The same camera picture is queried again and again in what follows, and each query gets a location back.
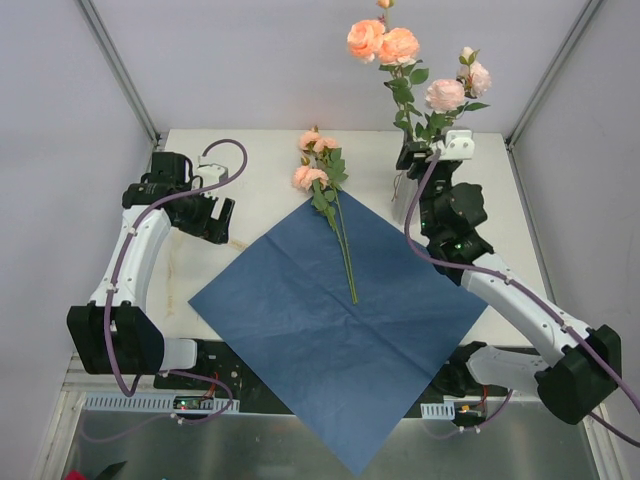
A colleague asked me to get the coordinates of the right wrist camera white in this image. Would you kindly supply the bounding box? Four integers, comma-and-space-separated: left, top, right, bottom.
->
434, 128, 475, 161

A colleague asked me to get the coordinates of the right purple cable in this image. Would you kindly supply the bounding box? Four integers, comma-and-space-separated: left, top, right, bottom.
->
403, 148, 640, 447

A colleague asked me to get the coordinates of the right aluminium frame post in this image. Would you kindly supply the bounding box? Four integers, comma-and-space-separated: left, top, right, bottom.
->
505, 0, 606, 151

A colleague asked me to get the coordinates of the left white cable duct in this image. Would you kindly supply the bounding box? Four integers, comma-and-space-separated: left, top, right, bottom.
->
84, 392, 240, 415

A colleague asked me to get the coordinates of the aluminium frame post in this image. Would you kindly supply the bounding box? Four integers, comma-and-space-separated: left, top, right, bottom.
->
74, 0, 162, 148
505, 0, 606, 151

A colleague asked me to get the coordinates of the white ribbed ceramic vase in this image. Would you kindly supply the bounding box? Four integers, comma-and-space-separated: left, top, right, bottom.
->
391, 171, 419, 226

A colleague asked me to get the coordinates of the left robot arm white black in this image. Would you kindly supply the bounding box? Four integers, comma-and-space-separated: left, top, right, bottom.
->
67, 152, 234, 389

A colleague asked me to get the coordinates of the blue wrapping paper sheet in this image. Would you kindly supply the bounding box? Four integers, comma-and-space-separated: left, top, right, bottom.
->
190, 194, 486, 474

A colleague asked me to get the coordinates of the red object bottom edge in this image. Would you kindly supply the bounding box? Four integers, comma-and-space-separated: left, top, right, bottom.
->
64, 470, 87, 480

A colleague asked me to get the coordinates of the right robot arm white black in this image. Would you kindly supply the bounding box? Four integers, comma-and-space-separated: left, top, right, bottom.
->
396, 140, 622, 425

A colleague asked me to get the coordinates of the right white cable duct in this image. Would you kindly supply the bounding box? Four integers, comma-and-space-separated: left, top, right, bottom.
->
420, 401, 456, 421

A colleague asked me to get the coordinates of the white cable duct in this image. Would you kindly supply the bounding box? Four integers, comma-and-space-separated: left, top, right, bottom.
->
84, 392, 240, 415
420, 401, 456, 421

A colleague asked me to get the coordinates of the cream printed ribbon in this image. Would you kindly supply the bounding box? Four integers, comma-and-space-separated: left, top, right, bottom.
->
167, 231, 249, 321

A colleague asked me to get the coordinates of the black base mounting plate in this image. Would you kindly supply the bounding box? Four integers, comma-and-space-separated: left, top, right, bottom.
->
152, 337, 517, 416

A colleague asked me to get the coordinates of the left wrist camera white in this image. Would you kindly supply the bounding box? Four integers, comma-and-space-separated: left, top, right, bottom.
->
194, 156, 229, 188

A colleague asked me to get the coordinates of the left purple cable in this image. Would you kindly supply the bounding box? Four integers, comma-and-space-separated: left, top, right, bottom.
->
79, 138, 249, 441

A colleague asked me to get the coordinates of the purple cable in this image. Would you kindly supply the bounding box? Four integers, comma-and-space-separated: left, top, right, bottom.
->
79, 138, 249, 441
403, 148, 640, 447

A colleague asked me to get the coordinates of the left aluminium frame post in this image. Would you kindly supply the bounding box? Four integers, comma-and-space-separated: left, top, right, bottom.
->
74, 0, 162, 148

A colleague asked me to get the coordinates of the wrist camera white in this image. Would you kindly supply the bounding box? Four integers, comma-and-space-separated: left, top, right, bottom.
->
194, 156, 229, 188
434, 128, 475, 161

